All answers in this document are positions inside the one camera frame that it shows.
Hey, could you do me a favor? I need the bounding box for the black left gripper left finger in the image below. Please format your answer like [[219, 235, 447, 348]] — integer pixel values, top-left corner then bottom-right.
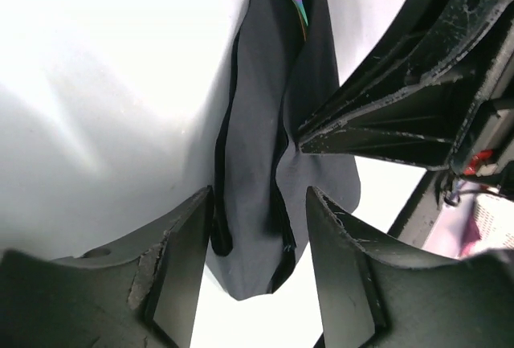
[[1, 187, 214, 347]]

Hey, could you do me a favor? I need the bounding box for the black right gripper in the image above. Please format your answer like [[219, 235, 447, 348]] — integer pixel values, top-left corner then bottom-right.
[[299, 0, 513, 203]]

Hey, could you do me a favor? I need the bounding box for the black paper napkin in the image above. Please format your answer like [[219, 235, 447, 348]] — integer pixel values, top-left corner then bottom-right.
[[207, 0, 361, 301]]

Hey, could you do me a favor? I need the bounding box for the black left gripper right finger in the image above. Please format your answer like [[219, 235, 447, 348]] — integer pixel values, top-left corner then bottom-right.
[[306, 187, 513, 347]]

